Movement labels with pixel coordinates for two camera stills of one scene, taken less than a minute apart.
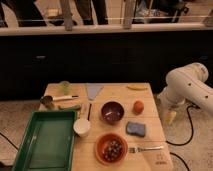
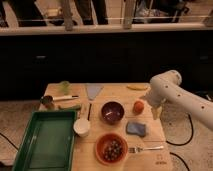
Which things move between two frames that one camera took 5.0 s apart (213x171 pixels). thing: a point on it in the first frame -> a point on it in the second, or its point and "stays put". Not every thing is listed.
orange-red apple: (138, 107) stays put
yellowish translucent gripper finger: (170, 116) -> (156, 112)
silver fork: (136, 149) stays put
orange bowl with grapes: (111, 149) stays put
